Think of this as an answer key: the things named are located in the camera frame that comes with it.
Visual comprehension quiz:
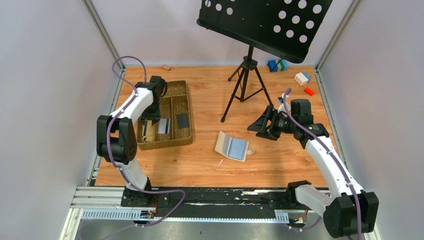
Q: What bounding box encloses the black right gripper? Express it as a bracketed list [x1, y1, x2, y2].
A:
[247, 106, 297, 141]

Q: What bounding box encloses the beige leather card holder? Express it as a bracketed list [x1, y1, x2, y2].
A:
[214, 131, 256, 162]

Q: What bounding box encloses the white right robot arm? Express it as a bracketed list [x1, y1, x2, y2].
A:
[247, 99, 380, 238]

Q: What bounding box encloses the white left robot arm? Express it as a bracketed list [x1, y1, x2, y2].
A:
[96, 75, 168, 207]

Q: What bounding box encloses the gold VIP card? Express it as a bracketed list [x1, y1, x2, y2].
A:
[141, 125, 155, 142]

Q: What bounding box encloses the black card in tray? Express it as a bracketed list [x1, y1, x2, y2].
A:
[176, 113, 190, 129]

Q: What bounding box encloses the woven straw divided tray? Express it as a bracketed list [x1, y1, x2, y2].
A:
[136, 80, 193, 150]

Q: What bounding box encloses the small wooden block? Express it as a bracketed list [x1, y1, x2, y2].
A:
[161, 64, 172, 71]

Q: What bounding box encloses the red toy block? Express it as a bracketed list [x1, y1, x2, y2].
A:
[304, 87, 315, 96]

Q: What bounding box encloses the white blue toy block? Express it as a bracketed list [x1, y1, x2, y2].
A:
[294, 71, 312, 86]

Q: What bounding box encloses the blue green toy block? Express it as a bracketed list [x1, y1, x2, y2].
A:
[267, 59, 289, 73]

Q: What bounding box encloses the black music stand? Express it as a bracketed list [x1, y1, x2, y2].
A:
[196, 0, 332, 122]

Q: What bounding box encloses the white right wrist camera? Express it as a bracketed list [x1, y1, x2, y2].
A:
[277, 94, 291, 113]

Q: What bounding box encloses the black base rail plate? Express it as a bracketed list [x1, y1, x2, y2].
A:
[120, 187, 307, 211]

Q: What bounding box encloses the white slotted cable duct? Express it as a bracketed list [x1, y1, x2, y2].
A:
[80, 208, 290, 224]

